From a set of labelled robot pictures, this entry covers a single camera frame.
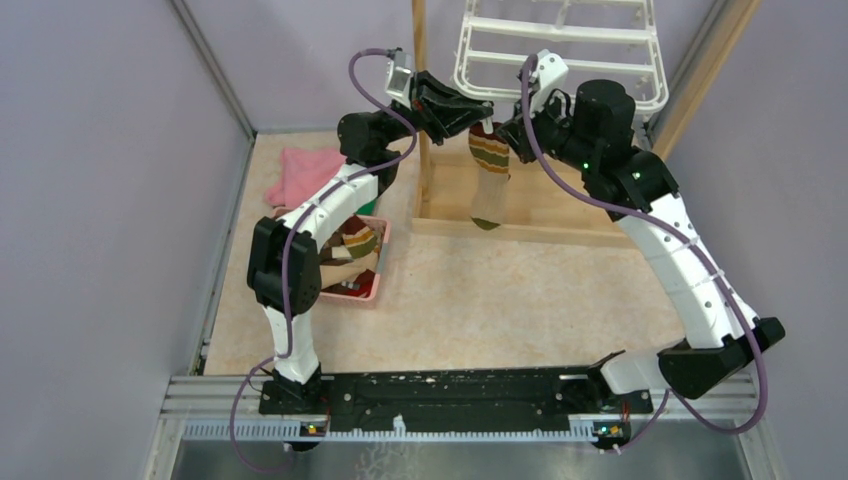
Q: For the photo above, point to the wooden rack base tray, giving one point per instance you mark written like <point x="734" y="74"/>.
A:
<point x="535" y="209"/>

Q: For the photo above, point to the pink perforated basket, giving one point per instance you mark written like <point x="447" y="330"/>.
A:
<point x="304" y="276"/>

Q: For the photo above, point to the white clip drying hanger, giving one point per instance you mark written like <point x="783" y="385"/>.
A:
<point x="616" y="40"/>

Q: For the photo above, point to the left wooden rack post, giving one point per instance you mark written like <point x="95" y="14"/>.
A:
<point x="419" y="19"/>

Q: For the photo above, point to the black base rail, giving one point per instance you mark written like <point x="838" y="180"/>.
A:
<point x="569" y="389"/>

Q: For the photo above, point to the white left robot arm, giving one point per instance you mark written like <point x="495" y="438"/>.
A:
<point x="284" y="267"/>

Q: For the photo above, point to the white cable duct strip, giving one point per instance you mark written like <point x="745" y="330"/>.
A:
<point x="292" y="431"/>

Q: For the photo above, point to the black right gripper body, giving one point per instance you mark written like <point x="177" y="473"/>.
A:
<point x="552" y="132"/>

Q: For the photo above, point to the pink towel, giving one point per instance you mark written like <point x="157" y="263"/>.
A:
<point x="303" y="173"/>

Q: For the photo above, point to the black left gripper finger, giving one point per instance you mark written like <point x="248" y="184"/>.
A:
<point x="449" y="97"/>
<point x="449" y="122"/>

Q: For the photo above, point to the wooden rack post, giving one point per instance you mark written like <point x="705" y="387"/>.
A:
<point x="419" y="19"/>
<point x="722" y="28"/>

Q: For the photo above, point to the green cloth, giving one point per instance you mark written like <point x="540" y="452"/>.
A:
<point x="370" y="207"/>

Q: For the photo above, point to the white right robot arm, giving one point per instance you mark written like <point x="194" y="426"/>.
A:
<point x="592" y="133"/>

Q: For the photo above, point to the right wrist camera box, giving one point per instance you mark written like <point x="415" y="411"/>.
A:
<point x="549" y="74"/>

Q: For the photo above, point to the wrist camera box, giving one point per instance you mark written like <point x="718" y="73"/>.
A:
<point x="549" y="74"/>
<point x="400" y="73"/>

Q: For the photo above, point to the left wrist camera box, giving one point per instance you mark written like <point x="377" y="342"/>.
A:
<point x="400" y="73"/>

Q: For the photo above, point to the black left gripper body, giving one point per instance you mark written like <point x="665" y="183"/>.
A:
<point x="419" y="109"/>

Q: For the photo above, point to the right wooden rack post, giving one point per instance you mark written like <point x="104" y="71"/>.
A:
<point x="722" y="28"/>

